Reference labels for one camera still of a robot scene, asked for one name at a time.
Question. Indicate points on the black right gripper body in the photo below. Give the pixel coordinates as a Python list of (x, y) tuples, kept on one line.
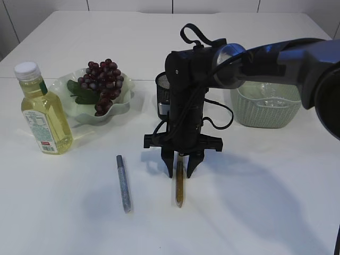
[(188, 139)]

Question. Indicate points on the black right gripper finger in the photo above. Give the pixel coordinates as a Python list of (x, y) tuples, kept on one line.
[(167, 156), (195, 159)]

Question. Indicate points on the purple artificial grape bunch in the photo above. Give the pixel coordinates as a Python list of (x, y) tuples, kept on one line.
[(99, 86)]

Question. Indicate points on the silver glitter pen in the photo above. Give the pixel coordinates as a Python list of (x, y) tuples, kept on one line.
[(124, 186)]

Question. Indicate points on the green wavy glass plate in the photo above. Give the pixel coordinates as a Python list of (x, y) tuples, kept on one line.
[(85, 114)]

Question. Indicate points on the gold glitter pen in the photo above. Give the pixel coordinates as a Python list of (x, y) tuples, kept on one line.
[(179, 193)]

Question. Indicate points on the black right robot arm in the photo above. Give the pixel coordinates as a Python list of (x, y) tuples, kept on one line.
[(310, 64)]

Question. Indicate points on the clear plastic sheet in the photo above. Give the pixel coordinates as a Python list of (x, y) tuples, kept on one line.
[(271, 95)]

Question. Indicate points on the yellow tea bottle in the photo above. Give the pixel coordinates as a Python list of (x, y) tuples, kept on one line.
[(43, 111)]

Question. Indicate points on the black mesh pen holder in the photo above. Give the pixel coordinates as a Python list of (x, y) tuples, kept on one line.
[(162, 92)]

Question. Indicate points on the green plastic woven basket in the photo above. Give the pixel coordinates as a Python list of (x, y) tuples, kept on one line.
[(248, 113)]

